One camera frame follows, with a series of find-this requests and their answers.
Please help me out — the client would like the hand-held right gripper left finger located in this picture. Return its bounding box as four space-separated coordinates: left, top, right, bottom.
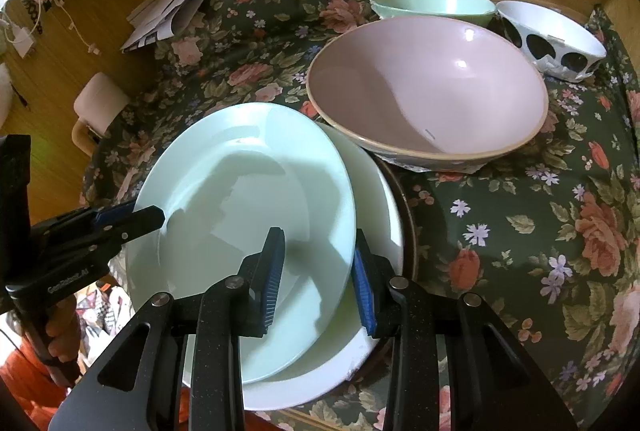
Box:
50 227 287 431

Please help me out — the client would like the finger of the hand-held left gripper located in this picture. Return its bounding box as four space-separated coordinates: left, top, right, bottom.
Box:
32 206 136 247
45 206 166 272

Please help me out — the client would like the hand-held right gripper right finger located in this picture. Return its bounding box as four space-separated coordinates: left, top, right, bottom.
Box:
351 231 581 431

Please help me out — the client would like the brown plate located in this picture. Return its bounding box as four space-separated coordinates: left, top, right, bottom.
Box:
372 156 418 362

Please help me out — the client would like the mint green plate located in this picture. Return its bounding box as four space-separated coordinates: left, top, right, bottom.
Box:
134 102 357 384

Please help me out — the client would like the white plate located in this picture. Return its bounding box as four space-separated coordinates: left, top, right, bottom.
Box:
125 124 405 412

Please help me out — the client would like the person's left hand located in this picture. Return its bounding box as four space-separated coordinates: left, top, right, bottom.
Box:
40 296 81 377

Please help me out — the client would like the cream mug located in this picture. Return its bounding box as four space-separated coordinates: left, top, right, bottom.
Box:
72 72 131 157

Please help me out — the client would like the dark floral tablecloth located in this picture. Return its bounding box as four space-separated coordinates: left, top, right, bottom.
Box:
80 0 640 431

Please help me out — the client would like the white tag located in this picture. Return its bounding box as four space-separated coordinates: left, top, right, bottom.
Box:
7 26 36 58

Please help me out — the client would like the orange garment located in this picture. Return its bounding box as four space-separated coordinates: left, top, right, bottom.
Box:
0 351 76 431

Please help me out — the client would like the pink bowl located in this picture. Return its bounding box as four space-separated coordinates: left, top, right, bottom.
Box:
306 15 549 172

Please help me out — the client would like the stack of white papers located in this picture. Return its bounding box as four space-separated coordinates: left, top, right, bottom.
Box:
121 0 271 53

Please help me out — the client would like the mint green bowl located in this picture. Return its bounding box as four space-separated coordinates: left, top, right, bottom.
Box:
370 0 497 21

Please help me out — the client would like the white black-spotted bowl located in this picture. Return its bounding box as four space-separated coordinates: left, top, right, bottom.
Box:
496 0 607 83

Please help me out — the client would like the white cord with plug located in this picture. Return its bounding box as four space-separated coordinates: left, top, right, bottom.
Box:
50 0 101 57

